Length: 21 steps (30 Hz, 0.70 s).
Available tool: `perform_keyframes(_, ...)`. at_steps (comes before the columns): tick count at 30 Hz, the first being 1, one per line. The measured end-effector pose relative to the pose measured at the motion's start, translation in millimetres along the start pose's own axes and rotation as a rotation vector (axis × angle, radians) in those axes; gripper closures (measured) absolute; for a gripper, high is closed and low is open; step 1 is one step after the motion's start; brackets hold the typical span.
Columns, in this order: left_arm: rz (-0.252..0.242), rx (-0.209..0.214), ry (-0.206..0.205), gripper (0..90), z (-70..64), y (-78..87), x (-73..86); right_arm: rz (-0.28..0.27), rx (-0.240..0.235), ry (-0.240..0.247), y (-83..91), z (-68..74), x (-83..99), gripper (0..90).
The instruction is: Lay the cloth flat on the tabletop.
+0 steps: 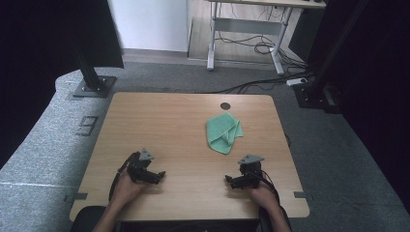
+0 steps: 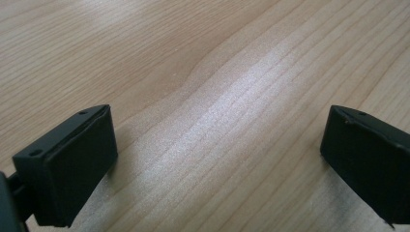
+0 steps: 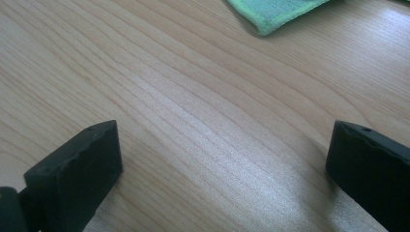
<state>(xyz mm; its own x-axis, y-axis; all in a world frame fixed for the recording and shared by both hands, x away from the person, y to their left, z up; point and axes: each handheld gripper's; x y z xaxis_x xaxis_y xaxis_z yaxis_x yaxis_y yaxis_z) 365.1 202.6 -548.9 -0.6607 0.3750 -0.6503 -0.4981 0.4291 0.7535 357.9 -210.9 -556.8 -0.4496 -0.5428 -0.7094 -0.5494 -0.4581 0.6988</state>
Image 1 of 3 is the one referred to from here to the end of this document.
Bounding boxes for grey tape strip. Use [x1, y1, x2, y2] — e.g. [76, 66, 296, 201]
[63, 191, 89, 203]
[293, 190, 313, 200]

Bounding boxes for white power strip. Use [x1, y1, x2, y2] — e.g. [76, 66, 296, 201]
[285, 77, 309, 88]

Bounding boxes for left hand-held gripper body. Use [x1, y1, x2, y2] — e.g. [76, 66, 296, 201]
[127, 148, 156, 185]

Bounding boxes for black floor cables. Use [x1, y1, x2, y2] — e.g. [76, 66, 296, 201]
[211, 6, 315, 95]

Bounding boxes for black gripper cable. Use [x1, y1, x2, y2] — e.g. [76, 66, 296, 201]
[108, 152, 137, 201]
[259, 169, 282, 207]

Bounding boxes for black curtain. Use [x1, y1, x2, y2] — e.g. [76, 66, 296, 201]
[0, 0, 125, 170]
[306, 0, 410, 215]

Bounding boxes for white desk frame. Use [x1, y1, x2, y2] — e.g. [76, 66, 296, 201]
[206, 0, 327, 76]

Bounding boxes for black metal stand with base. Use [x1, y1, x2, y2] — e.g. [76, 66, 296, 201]
[293, 0, 370, 114]
[72, 44, 118, 99]

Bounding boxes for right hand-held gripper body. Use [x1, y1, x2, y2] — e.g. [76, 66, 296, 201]
[238, 154, 265, 189]

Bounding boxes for person's dark clothing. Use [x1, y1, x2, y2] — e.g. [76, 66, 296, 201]
[70, 205, 109, 232]

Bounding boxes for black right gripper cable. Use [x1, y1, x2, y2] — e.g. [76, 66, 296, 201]
[259, 169, 282, 207]

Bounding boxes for person's right hand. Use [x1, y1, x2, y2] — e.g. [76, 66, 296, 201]
[247, 186, 280, 213]

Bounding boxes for person's left hand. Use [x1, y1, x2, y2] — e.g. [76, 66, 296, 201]
[110, 171, 147, 208]

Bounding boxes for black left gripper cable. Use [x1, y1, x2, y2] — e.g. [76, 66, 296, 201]
[108, 152, 137, 201]

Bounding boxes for green microfibre cloth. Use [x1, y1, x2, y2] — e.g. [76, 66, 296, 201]
[205, 112, 245, 156]

